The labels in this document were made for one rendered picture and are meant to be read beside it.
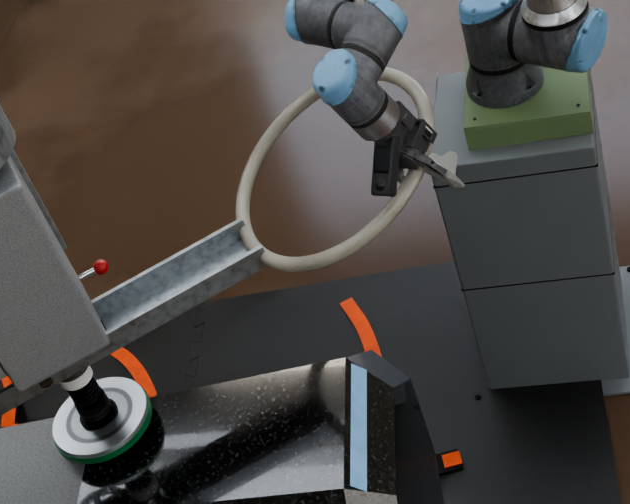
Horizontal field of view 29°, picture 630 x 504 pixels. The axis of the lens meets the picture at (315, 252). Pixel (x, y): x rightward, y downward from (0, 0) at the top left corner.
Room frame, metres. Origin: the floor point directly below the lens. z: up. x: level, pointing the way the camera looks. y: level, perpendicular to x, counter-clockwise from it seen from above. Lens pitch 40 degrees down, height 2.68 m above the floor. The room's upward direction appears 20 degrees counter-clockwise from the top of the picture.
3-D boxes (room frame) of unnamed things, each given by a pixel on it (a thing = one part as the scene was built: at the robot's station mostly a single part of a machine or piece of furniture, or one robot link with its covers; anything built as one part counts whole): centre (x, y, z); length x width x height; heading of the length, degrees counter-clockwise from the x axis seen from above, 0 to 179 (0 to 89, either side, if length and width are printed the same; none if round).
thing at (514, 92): (2.44, -0.59, 0.98); 0.19 x 0.19 x 0.10
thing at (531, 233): (2.44, -0.59, 0.43); 0.50 x 0.50 x 0.85; 70
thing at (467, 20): (2.42, -0.59, 1.11); 0.17 x 0.15 x 0.18; 40
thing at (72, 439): (1.86, 0.55, 0.89); 0.21 x 0.21 x 0.01
